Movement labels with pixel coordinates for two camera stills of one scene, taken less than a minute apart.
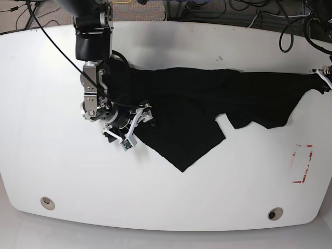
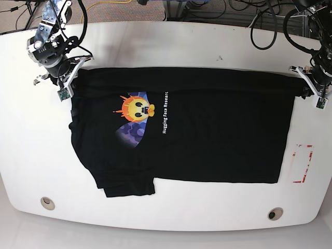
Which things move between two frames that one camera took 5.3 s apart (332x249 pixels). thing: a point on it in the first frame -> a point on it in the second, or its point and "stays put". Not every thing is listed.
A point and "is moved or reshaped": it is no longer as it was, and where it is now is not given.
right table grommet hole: x=275 y=213 stays put
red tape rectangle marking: x=310 y=157 stays put
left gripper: x=124 y=122 -> x=65 y=71
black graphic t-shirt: x=185 y=104 is moved or reshaped
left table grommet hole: x=47 y=203 stays put
